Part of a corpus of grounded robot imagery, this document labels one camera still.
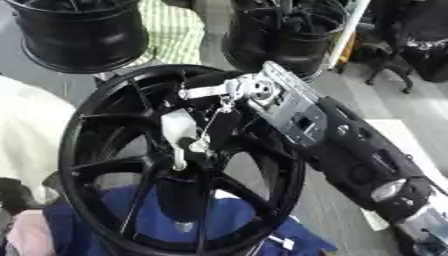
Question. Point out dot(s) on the black office chair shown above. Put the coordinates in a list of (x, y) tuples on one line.
[(402, 40)]

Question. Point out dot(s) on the black spoked wheel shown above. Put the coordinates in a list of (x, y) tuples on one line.
[(116, 166)]

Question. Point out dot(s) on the black wheel rim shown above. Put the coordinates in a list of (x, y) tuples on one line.
[(81, 33), (291, 40)]

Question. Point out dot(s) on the small white pin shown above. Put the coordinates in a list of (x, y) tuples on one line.
[(284, 243)]

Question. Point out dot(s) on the person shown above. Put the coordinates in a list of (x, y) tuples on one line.
[(29, 133), (172, 30)]

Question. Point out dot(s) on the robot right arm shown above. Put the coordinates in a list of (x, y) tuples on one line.
[(356, 156)]

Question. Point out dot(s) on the person's hand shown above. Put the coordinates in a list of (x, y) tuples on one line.
[(29, 233)]

